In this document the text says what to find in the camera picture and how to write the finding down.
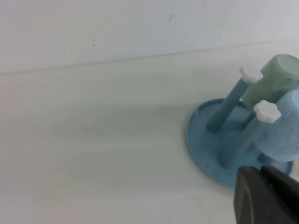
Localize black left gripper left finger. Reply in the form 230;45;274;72
234;166;285;224

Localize light blue plastic cup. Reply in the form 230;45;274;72
253;90;299;162

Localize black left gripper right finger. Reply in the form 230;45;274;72
261;165;299;224

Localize blue cup stand, white caps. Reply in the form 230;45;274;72
186;66;295;189

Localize green plastic cup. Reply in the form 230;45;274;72
242;54;299;110

